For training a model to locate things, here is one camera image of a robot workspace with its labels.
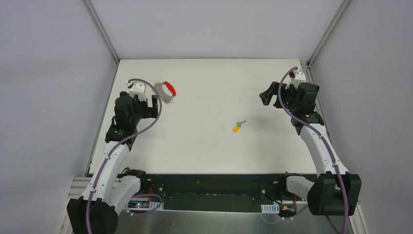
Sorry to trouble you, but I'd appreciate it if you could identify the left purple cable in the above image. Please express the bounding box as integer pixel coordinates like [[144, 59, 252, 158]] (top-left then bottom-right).
[[85, 78, 163, 234]]

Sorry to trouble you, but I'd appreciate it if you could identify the metal keyring with red handle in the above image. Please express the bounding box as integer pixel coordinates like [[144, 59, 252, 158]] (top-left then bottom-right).
[[154, 81, 177, 104]]

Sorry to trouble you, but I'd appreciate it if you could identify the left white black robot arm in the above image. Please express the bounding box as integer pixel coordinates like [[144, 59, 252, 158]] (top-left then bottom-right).
[[67, 91, 162, 234]]

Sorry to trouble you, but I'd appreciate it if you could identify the key with yellow tag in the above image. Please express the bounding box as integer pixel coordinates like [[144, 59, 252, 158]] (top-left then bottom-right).
[[232, 120, 246, 133]]

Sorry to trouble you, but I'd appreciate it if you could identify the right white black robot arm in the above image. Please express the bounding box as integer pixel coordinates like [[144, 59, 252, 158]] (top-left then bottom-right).
[[259, 81, 362, 216]]

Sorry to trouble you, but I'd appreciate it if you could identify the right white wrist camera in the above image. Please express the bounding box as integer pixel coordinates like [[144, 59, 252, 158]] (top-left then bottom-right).
[[287, 69, 306, 89]]

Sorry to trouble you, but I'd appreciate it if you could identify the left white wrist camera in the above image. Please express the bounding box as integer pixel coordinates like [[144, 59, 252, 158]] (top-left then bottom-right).
[[126, 81, 147, 100]]

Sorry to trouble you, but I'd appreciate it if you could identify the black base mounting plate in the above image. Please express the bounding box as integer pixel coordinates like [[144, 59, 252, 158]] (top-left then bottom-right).
[[132, 173, 305, 213]]

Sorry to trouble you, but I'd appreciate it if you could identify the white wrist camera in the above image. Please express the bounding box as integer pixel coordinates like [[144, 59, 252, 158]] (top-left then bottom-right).
[[126, 81, 147, 100], [287, 69, 306, 89]]

